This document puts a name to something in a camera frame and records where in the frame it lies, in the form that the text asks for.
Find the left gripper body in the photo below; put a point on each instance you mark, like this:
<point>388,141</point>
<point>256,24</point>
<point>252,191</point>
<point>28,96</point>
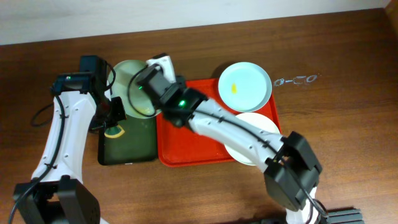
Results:
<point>115,109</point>

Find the yellow green scrub sponge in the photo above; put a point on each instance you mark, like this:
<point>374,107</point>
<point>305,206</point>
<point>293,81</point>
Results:
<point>114,132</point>

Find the light blue plate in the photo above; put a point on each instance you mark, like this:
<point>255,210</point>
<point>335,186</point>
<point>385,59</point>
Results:
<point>136,103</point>
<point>244,87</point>

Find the light blue plate top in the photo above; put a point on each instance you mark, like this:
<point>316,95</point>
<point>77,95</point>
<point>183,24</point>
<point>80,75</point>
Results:
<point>244,87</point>

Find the white plate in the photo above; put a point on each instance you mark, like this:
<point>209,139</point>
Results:
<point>258,120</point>

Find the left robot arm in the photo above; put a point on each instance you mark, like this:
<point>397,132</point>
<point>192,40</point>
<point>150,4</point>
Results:
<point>82,103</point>

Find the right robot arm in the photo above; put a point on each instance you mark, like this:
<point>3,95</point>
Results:
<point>290,167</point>

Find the dark green tray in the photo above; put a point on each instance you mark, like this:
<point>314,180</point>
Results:
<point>137,144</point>

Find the red plastic tray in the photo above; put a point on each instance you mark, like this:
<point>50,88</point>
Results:
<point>178,147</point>

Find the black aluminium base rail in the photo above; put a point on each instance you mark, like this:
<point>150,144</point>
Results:
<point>350,216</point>

